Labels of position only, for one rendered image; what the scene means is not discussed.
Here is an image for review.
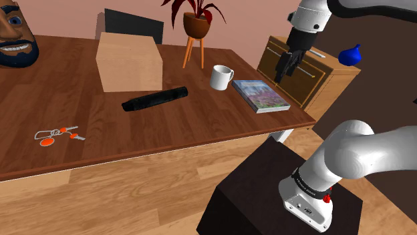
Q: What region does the white mug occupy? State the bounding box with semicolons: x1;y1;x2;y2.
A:
209;64;235;91

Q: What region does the book with purple flower cover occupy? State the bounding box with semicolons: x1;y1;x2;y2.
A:
231;79;291;114

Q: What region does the blue vase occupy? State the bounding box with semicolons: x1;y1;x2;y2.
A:
337;44;362;67

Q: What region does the wooden sideboard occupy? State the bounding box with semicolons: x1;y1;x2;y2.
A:
256;35;362;122

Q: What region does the orange key ring with keys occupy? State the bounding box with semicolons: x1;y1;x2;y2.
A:
33;125;86;147

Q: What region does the red plant in brown pot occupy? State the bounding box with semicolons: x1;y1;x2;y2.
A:
160;0;227;70

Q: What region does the light wooden box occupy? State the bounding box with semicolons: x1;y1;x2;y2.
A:
96;32;164;93

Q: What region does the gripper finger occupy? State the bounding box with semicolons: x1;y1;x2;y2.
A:
274;51;305;84

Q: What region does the dark robot stand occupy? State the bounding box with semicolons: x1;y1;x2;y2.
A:
196;136;364;235

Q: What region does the dark chair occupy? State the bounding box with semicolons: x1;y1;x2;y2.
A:
95;8;164;45

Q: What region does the brown wooden table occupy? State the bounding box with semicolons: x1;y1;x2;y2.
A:
0;34;317;182

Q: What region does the bearded head figure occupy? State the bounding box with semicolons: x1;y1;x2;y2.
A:
0;0;40;69

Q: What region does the black cylinder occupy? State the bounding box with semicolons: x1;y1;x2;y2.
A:
121;86;189;112

